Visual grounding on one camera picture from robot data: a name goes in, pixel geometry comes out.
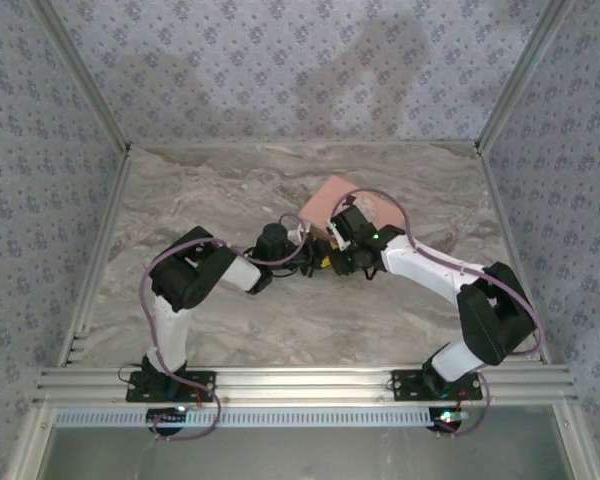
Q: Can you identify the pink wedding cartoon tin box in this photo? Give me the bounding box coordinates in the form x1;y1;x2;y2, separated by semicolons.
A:
298;173;407;242

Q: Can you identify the small controller board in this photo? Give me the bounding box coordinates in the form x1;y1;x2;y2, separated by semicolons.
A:
428;407;470;432
146;406;190;427

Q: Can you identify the grey metal panel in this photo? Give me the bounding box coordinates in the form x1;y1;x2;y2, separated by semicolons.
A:
42;424;569;480

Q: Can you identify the aluminium frame cross rail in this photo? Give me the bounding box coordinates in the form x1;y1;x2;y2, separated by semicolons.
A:
32;363;579;407

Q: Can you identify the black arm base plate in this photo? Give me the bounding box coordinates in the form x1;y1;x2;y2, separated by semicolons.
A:
125;369;218;403
391;368;484;402

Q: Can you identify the white slotted cable duct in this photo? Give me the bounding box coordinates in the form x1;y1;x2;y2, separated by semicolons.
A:
53;406;481;430

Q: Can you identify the aluminium frame side rail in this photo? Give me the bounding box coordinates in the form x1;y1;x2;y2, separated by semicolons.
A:
58;144;134;367

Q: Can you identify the aluminium frame corner post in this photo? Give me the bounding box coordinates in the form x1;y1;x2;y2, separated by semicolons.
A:
29;0;133;153
473;0;577;153

